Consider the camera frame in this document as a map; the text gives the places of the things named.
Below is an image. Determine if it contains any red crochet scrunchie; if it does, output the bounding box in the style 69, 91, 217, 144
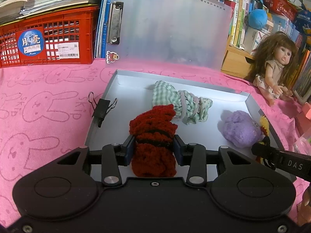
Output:
129, 104, 178, 178

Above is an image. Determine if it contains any green checked scrunchie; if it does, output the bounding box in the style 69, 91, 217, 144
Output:
152, 81, 213, 124

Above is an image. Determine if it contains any purple plush toy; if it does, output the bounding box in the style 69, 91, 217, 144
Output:
222, 110, 263, 148

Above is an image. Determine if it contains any person right hand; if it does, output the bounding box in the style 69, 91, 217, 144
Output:
297, 186, 311, 226

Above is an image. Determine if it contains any black binder clip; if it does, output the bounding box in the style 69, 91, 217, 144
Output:
87, 91, 118, 128

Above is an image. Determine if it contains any grey cardboard box tray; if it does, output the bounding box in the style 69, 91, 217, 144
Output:
84, 69, 297, 183

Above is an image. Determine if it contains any wooden desk drawer organizer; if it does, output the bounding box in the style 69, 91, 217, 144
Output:
221, 35, 254, 81

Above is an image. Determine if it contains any long haired baby doll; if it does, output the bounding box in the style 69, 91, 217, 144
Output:
250, 31, 297, 107

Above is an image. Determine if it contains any red plastic basket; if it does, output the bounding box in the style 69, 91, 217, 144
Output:
1, 5, 99, 67

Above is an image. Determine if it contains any row of upright books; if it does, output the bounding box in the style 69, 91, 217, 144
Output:
217, 0, 310, 104

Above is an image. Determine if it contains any translucent clipboard folder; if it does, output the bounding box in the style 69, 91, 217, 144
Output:
94, 0, 232, 70

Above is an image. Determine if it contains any blue plush ball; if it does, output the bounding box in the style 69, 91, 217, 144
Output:
248, 9, 267, 30

